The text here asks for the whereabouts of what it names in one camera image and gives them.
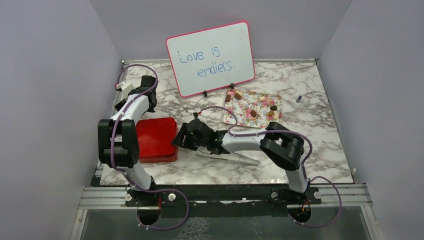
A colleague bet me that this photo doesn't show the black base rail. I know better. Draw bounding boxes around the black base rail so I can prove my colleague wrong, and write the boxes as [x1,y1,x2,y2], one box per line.
[91,177,322,220]

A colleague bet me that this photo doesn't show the tan block chocolate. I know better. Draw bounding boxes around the tan block chocolate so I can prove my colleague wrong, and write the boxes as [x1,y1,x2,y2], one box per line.
[234,92,242,100]

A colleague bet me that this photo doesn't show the red chocolate box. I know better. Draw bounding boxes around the red chocolate box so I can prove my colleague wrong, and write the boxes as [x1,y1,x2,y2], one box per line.
[139,153,178,163]

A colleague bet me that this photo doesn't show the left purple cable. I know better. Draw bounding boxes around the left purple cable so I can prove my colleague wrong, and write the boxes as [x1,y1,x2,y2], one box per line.
[109,64,190,231]

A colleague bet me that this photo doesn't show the red box lid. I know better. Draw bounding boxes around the red box lid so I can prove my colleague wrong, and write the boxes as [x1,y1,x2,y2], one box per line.
[135,117,178,157]

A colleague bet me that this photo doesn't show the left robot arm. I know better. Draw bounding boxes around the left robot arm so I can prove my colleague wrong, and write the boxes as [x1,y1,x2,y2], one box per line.
[97,75,158,206]

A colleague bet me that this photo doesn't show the white board pink frame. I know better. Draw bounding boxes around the white board pink frame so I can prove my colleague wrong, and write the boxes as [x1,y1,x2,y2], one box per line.
[165,21,256,98]

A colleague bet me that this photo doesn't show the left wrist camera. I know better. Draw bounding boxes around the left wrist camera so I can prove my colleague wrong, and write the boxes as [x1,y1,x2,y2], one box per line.
[115,80,135,99]

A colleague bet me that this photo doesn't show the floral serving tray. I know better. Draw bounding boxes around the floral serving tray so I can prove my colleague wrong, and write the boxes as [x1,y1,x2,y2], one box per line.
[221,89,283,129]

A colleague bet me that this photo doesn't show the metal tongs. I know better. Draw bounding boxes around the metal tongs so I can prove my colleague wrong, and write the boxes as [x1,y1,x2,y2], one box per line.
[195,151,261,166]

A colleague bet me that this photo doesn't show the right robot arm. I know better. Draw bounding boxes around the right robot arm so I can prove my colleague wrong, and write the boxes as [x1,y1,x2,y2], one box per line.
[171,118,312,204]

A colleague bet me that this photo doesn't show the small blue marker cap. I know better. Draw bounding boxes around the small blue marker cap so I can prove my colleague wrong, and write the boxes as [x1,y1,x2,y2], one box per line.
[295,95,303,103]

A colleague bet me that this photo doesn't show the white heart chocolate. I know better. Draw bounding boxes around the white heart chocolate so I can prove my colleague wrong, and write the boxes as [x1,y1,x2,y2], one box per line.
[267,121,276,127]

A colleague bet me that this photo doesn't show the black whiteboard stand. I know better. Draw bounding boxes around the black whiteboard stand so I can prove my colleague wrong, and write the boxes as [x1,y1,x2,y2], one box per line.
[202,83,235,98]

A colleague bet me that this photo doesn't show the brown ridged chocolate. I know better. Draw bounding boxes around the brown ridged chocolate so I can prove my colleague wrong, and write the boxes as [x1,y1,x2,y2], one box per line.
[250,110,258,118]

